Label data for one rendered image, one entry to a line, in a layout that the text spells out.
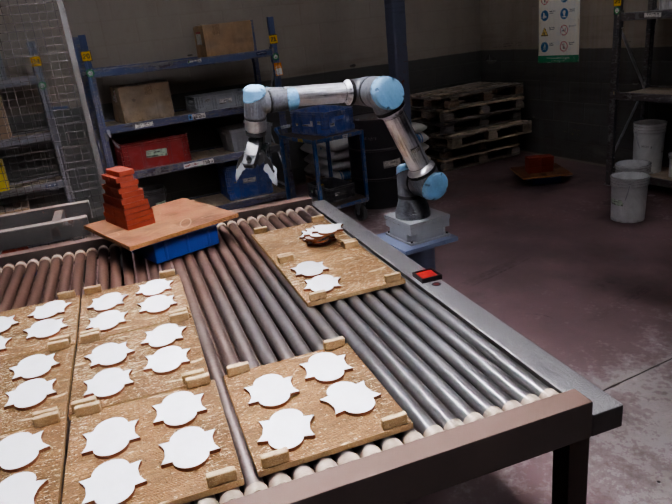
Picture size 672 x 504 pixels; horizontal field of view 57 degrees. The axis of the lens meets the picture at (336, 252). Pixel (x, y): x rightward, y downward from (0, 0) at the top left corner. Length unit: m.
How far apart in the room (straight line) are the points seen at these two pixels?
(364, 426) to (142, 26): 5.86
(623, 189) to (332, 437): 4.42
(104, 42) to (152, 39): 0.47
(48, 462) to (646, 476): 2.16
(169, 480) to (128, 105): 5.12
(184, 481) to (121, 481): 0.13
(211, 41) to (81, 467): 5.25
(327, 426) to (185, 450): 0.31
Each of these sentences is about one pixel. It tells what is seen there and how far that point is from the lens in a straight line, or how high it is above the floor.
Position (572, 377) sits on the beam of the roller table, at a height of 0.91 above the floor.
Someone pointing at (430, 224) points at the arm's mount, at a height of 0.94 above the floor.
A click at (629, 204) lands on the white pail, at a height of 0.16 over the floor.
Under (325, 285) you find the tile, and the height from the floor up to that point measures 0.95.
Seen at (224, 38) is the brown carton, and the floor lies 1.75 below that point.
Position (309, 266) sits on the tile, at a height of 0.95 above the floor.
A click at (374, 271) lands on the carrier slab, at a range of 2.17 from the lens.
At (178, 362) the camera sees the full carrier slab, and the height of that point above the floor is 0.95.
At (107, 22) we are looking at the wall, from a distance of 6.81.
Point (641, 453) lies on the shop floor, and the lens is 2.92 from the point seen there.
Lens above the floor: 1.76
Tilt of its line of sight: 20 degrees down
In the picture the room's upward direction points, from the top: 6 degrees counter-clockwise
